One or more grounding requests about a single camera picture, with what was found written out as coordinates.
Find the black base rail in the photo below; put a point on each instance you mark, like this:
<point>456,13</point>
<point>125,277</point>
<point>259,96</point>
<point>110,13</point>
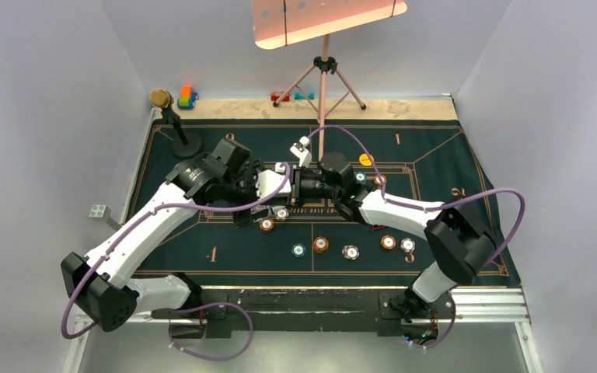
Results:
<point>384,311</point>

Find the colourful toy block stack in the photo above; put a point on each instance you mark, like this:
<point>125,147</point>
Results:
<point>188,97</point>

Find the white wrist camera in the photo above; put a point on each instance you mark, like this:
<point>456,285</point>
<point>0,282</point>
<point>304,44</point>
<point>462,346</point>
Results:
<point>276,179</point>
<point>301,150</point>

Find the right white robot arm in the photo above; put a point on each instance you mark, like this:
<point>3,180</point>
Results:
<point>460,241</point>

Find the yellow big blind button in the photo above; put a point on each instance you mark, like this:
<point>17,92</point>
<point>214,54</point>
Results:
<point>365,160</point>

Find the grey lego block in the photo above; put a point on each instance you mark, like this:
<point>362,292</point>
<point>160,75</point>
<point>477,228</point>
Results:
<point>101,213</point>

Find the pink poker chip stack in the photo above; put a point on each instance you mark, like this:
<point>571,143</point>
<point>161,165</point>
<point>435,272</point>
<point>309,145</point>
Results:
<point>350,252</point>

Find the dark green poker mat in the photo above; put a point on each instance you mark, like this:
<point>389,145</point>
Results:
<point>428,160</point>

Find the green poker chip stack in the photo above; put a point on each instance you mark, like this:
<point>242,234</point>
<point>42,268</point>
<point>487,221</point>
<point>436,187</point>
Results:
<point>298,250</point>

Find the gold round knob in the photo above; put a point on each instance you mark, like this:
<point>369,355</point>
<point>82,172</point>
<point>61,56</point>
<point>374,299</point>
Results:
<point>160,98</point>

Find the pink music stand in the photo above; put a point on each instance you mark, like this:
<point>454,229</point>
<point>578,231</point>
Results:
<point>279,24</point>

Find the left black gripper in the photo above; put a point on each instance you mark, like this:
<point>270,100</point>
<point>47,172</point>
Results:
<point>249,173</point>

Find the teal toy block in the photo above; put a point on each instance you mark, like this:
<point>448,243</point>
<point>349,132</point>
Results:
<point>299,96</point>

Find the red toy block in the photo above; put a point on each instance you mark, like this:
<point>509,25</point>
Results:
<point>278,95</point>

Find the orange poker chip stack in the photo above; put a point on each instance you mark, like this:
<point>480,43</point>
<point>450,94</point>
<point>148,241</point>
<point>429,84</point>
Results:
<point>320,244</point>

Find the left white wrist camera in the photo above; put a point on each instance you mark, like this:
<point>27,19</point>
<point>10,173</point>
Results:
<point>276,179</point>

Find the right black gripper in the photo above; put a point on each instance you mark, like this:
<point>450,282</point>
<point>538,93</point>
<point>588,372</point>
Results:
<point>297,186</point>

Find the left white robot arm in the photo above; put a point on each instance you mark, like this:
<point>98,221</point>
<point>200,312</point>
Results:
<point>100,282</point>

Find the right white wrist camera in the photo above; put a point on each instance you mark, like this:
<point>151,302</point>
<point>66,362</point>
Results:
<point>301,150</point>

